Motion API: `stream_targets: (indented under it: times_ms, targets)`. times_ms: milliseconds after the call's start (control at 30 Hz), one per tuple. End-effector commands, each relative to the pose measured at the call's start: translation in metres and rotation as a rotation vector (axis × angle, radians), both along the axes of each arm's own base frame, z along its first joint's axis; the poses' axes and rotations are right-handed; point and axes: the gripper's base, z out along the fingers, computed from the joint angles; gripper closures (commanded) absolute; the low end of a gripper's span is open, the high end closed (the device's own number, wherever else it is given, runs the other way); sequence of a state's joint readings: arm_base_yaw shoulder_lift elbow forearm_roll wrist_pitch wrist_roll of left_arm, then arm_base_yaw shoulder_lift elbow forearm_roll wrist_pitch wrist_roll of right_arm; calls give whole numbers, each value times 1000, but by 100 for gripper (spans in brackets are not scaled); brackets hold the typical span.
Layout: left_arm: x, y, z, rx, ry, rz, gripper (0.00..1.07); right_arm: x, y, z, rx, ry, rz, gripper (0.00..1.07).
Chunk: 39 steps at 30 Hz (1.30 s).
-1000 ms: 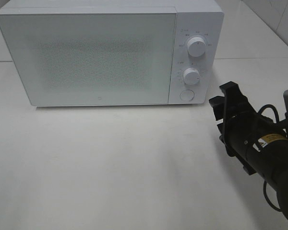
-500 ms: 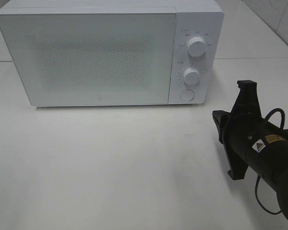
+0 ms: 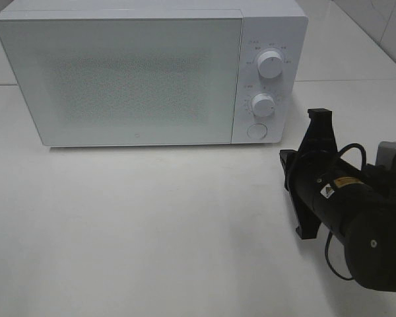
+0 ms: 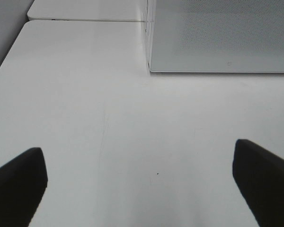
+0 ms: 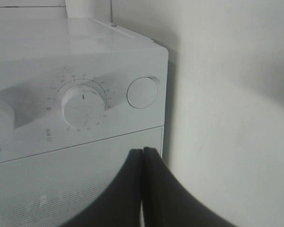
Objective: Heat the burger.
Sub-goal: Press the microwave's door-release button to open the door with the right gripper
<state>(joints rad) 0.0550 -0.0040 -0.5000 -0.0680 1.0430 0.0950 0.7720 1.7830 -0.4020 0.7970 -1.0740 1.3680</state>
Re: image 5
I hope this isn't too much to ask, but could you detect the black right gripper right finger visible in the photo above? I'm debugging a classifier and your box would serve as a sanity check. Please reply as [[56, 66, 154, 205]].
[[142, 147, 233, 227]]

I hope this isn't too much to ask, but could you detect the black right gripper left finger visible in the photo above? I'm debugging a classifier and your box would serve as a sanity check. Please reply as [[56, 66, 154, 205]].
[[65, 149, 143, 227]]

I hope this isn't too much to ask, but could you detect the white timer knob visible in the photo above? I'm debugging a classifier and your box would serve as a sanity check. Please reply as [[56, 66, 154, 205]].
[[61, 82, 107, 128]]

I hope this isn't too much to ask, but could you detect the round white door release button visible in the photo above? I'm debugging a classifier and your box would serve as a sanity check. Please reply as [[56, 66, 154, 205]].
[[126, 77, 158, 109]]

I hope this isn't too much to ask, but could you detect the white microwave oven body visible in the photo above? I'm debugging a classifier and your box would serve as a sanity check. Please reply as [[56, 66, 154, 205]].
[[0, 18, 168, 163]]

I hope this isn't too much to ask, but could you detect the upper white power knob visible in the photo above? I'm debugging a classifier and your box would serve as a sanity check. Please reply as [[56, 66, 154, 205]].
[[0, 100, 15, 142]]

